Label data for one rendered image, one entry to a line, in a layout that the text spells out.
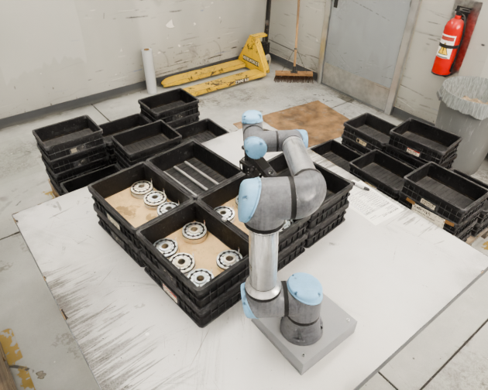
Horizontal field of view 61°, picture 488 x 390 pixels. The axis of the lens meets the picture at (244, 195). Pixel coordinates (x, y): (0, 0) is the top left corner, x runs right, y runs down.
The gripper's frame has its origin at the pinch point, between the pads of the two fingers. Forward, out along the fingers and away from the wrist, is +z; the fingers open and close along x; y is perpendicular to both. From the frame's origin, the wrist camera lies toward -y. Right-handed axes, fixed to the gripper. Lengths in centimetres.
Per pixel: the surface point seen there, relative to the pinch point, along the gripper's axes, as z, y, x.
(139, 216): 13, 37, 38
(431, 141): 66, 2, -174
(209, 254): 14.2, -1.2, 29.8
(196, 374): 25, -31, 62
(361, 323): 30, -57, 4
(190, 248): 13.9, 6.5, 33.2
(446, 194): 62, -34, -124
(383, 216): 35, -29, -56
